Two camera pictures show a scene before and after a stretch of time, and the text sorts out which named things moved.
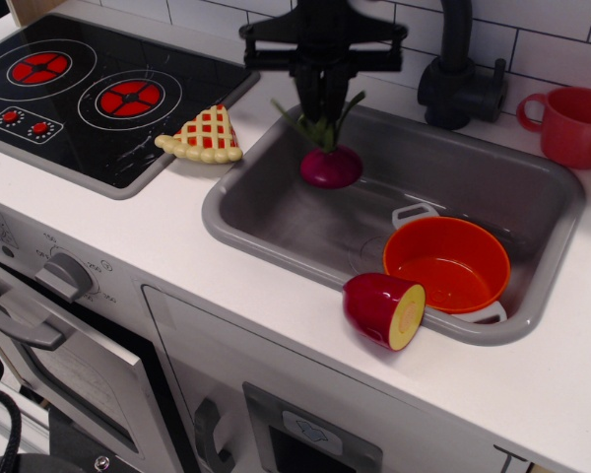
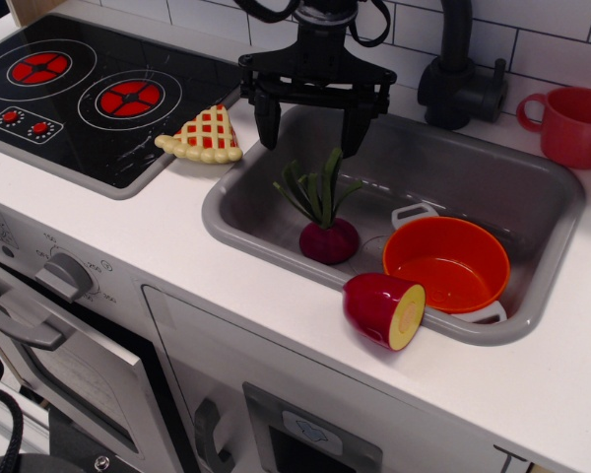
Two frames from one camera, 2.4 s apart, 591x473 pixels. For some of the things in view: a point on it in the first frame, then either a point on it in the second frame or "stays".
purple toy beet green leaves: [330, 167] → [326, 241]
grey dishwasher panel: [289, 439] stays
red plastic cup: [574, 124] stays
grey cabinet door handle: [213, 460] stays
